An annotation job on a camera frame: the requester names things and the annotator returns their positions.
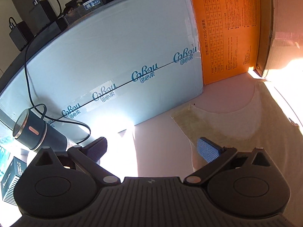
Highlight beige knit tank top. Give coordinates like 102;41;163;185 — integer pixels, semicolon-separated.
172;82;302;226

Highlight dark teal thermos bottle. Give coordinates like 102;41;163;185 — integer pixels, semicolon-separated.
12;109;67;152

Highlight small dark product box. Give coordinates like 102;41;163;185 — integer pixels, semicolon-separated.
1;157;27;206

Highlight light blue Cabau carton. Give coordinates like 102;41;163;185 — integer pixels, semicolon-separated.
1;0;203;141

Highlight brown corrugated cardboard box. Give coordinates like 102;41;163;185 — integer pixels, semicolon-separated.
256;0;302;78

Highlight black power adapter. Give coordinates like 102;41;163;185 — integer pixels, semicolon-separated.
9;17;34;52

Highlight orange cardboard box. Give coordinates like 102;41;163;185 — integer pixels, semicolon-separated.
192;0;260;85

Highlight black power cable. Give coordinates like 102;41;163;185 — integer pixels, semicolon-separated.
23;37;92;145

